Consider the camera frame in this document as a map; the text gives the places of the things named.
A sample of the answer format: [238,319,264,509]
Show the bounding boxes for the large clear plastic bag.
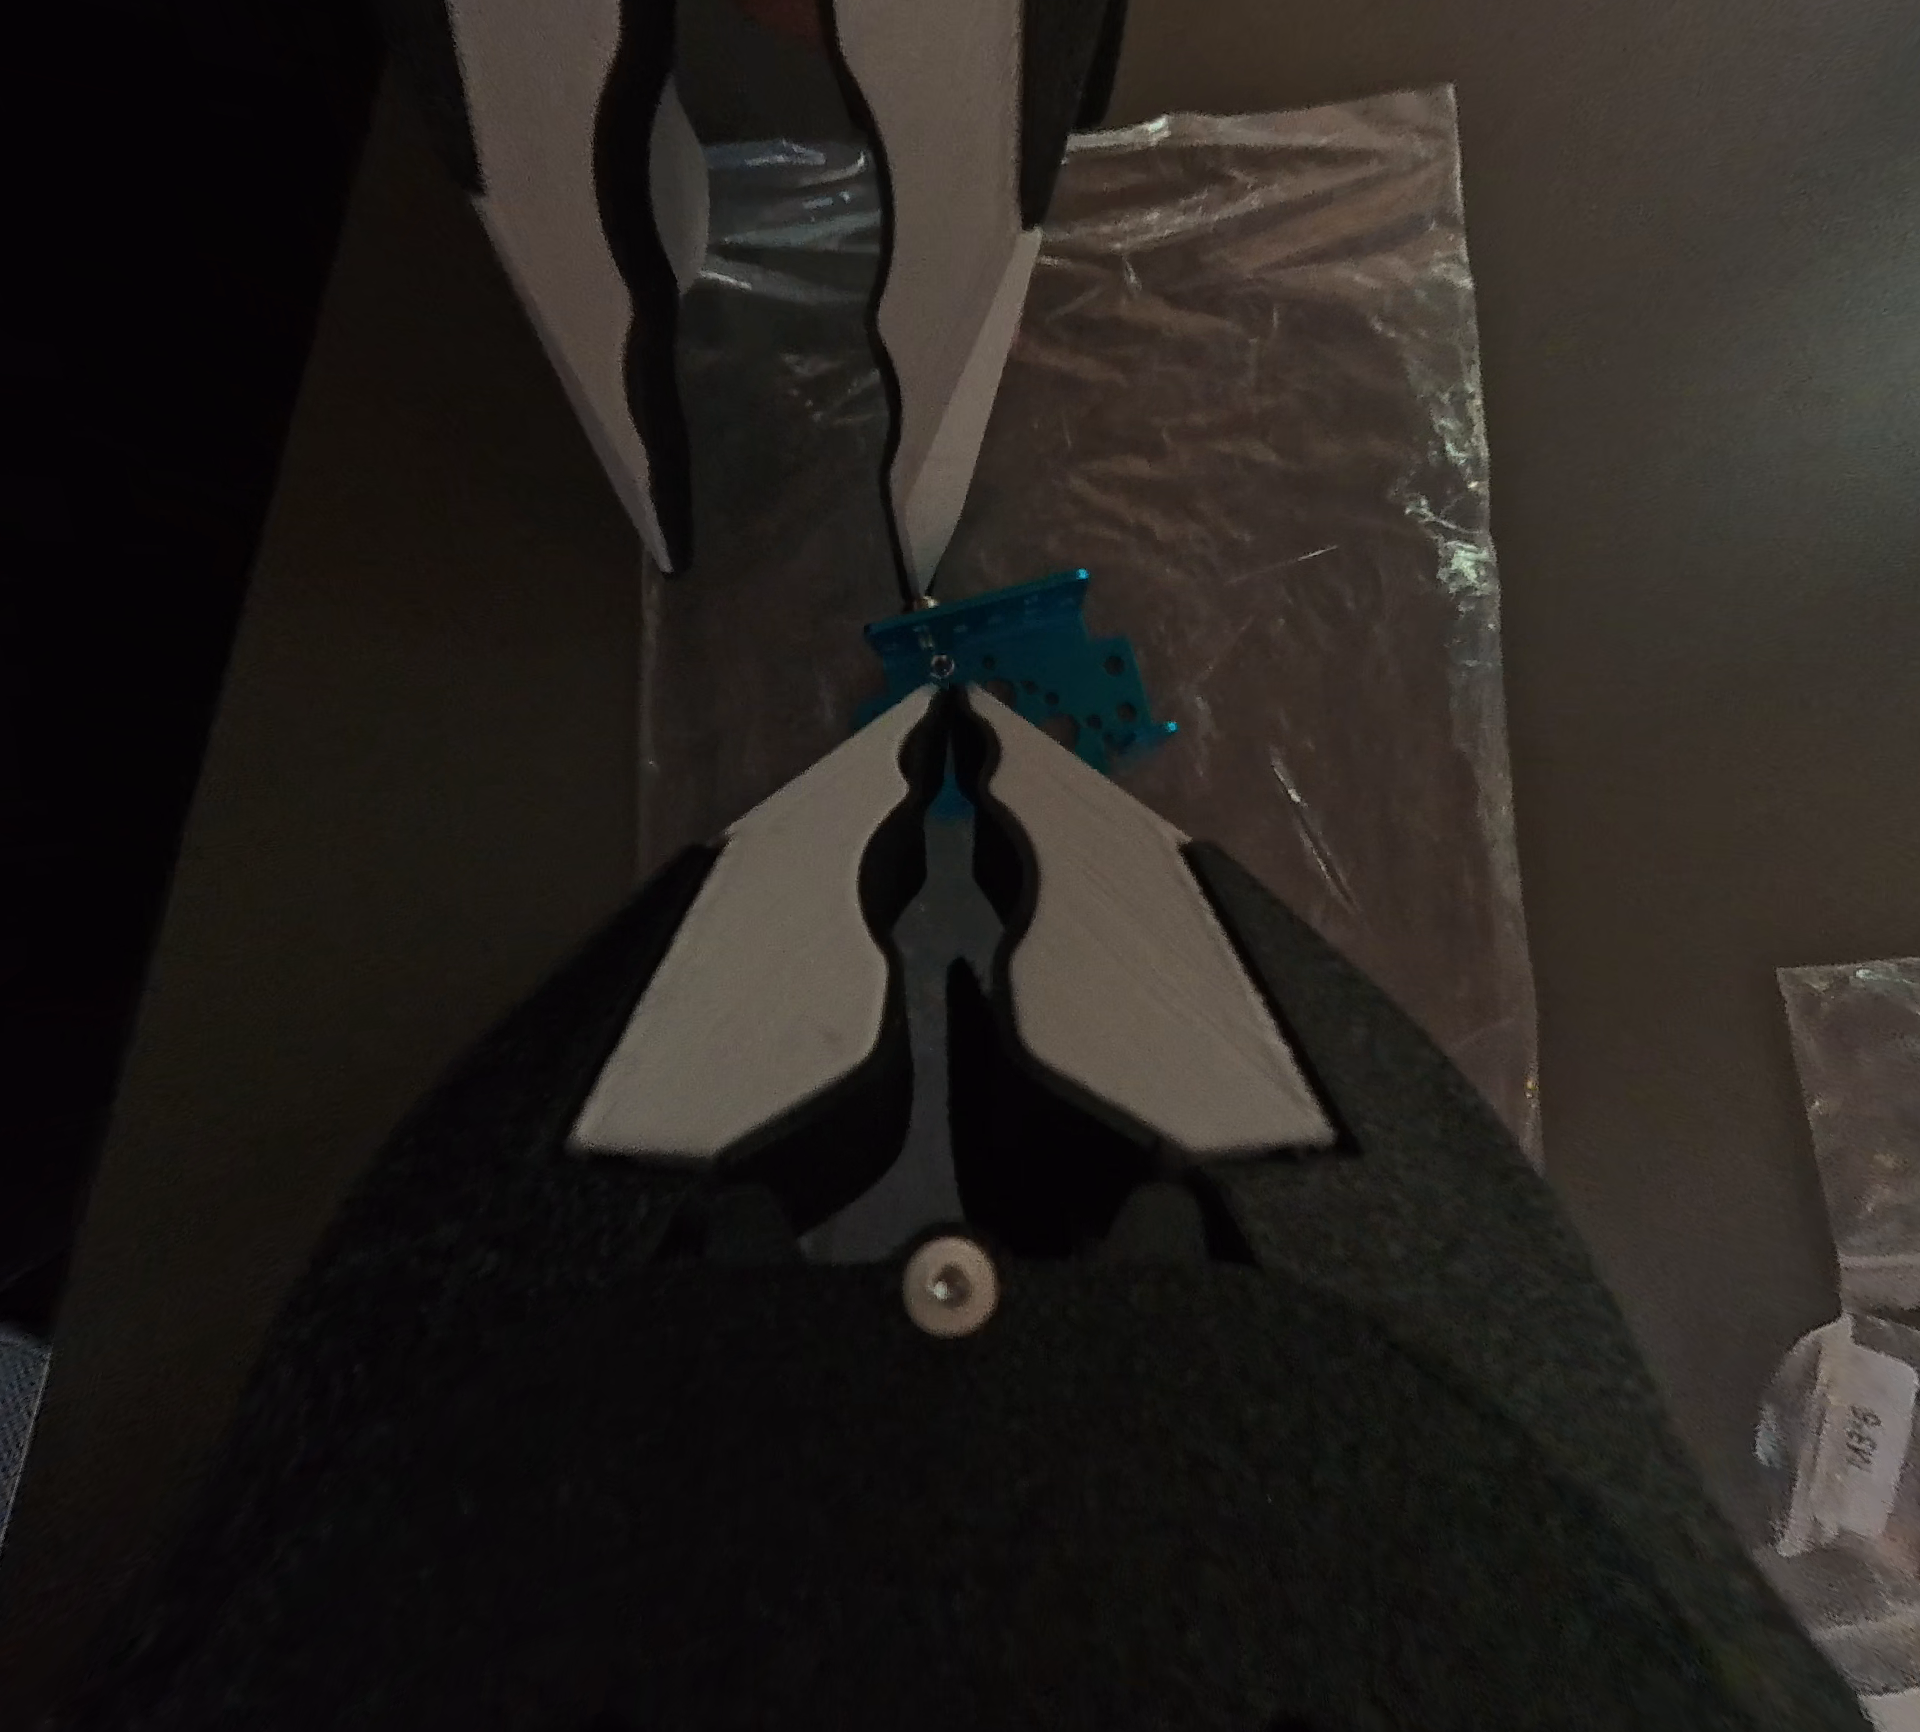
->
[636,81,1547,1164]

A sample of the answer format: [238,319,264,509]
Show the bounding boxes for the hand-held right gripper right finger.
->
[956,682,1342,1161]

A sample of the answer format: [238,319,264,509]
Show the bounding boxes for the dark grey desk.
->
[0,0,1920,1732]

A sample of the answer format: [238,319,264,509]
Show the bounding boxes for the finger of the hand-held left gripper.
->
[407,0,701,580]
[813,0,1047,612]

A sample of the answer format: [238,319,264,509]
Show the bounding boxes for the blue metal bracket large holes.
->
[857,567,1183,821]

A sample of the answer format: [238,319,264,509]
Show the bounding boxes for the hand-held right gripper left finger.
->
[563,682,954,1164]

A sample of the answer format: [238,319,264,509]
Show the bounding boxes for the person's black sweater torso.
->
[0,0,383,1314]

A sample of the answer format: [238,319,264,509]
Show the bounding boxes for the pile of small screw bags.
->
[1751,955,1920,1572]

